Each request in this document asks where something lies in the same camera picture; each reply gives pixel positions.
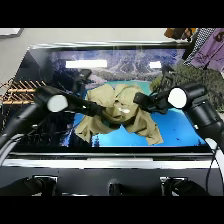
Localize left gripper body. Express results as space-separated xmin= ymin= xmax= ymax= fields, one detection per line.
xmin=83 ymin=101 xmax=105 ymax=118

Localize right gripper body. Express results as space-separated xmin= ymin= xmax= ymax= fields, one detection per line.
xmin=132 ymin=92 xmax=158 ymax=113

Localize khaki long-sleeved shirt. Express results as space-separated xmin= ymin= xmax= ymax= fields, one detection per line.
xmin=73 ymin=83 xmax=165 ymax=146

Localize orange-brown garment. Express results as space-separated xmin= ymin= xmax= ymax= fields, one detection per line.
xmin=163 ymin=28 xmax=198 ymax=41

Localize purple garment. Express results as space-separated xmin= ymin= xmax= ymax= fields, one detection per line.
xmin=191 ymin=28 xmax=224 ymax=73

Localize dotted black and white garment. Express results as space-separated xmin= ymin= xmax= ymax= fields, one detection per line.
xmin=183 ymin=28 xmax=217 ymax=68

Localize silver frame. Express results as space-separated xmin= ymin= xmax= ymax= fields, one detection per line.
xmin=0 ymin=146 xmax=224 ymax=197

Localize black cable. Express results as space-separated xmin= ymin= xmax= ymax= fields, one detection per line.
xmin=204 ymin=149 xmax=224 ymax=196

